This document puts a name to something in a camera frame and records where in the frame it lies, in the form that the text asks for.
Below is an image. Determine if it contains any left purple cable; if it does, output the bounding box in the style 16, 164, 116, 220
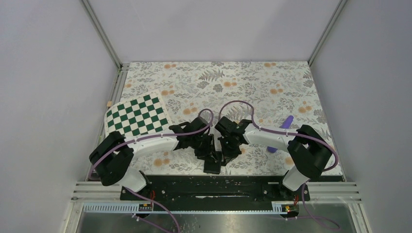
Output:
87, 108, 215, 233

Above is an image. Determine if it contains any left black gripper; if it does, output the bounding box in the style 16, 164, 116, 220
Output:
190, 133, 218, 162

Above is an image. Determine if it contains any floral table mat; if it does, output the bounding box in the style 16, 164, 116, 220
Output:
120, 62, 336, 175

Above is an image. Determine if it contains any black leather card holder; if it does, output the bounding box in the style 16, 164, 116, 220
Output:
203, 150, 223, 175

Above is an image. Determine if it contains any purple cylindrical marker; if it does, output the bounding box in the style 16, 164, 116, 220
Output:
267, 116, 294, 153

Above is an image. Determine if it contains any green white checkered board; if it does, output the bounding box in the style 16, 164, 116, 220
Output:
104, 90, 172, 136

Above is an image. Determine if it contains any white slotted cable duct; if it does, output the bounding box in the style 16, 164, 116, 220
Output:
83, 200, 288, 215

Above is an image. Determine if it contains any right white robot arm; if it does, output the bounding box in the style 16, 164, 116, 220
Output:
215, 117, 332, 200

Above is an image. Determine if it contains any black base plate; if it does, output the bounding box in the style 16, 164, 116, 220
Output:
138, 175, 310, 205

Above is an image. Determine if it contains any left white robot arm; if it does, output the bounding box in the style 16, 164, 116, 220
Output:
89, 116, 212, 200

